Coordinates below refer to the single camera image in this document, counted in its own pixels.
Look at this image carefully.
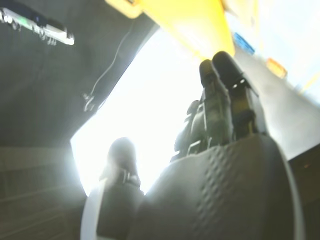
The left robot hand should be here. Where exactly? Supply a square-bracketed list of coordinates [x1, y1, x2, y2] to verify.
[79, 51, 306, 240]

